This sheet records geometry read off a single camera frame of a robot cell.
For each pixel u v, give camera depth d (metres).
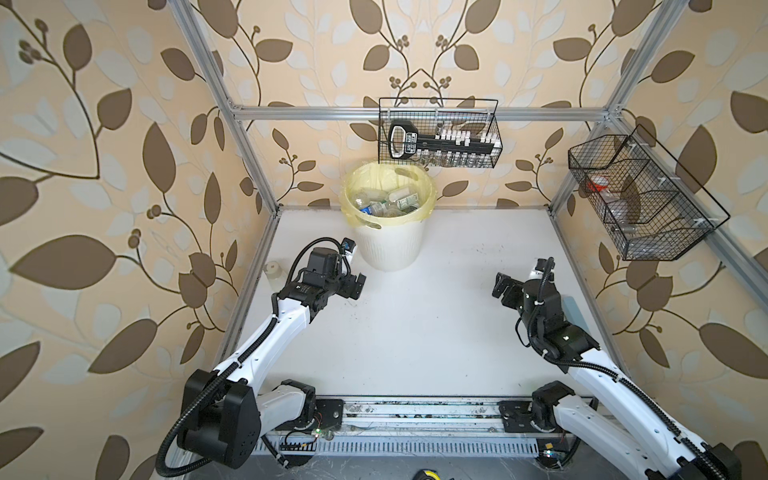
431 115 0.91
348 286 0.75
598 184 0.81
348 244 0.74
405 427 0.74
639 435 0.44
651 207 0.73
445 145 0.83
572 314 0.87
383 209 0.93
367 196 0.96
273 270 0.91
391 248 0.92
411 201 0.94
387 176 0.98
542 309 0.58
